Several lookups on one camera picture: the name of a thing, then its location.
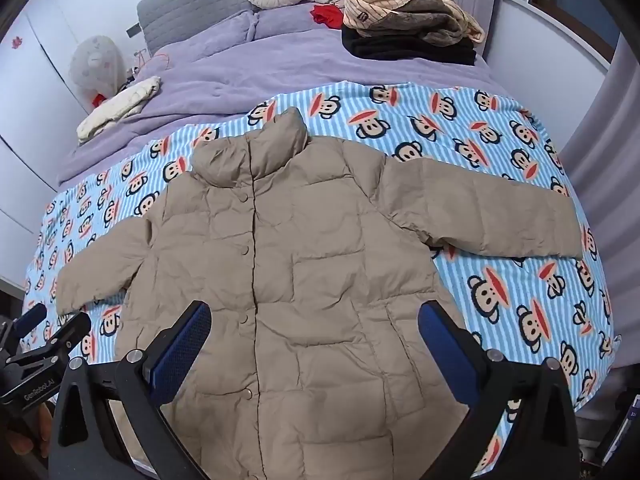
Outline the person's left hand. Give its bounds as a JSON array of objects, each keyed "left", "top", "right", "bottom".
[{"left": 6, "top": 403, "right": 53, "bottom": 458}]

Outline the red cloth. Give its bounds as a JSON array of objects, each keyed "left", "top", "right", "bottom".
[{"left": 310, "top": 4, "right": 344, "bottom": 29}]

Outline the striped beige folded garment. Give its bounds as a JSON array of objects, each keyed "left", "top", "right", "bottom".
[{"left": 343, "top": 0, "right": 486, "bottom": 47}]

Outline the black folded garment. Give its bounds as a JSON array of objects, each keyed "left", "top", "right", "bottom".
[{"left": 342, "top": 26, "right": 476, "bottom": 66}]

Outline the purple duvet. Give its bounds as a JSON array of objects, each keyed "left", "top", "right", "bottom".
[{"left": 58, "top": 4, "right": 506, "bottom": 186}]

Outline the beige puffer jacket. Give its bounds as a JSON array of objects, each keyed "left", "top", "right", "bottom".
[{"left": 56, "top": 108, "right": 582, "bottom": 479}]

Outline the purple pillow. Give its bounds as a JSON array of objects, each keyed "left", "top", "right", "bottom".
[{"left": 146, "top": 11, "right": 257, "bottom": 70}]

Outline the white wardrobe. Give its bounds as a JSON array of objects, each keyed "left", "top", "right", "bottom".
[{"left": 0, "top": 13, "right": 86, "bottom": 289}]

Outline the dark framed window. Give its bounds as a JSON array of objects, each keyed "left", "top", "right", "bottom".
[{"left": 529, "top": 0, "right": 620, "bottom": 62}]

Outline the cream folded garment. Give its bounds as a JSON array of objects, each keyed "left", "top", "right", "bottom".
[{"left": 76, "top": 76, "right": 162, "bottom": 145}]

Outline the purple curtain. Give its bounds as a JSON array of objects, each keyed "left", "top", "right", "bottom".
[{"left": 561, "top": 37, "right": 639, "bottom": 367}]

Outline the blue striped monkey blanket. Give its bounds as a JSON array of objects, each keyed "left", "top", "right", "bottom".
[{"left": 23, "top": 81, "right": 618, "bottom": 479}]

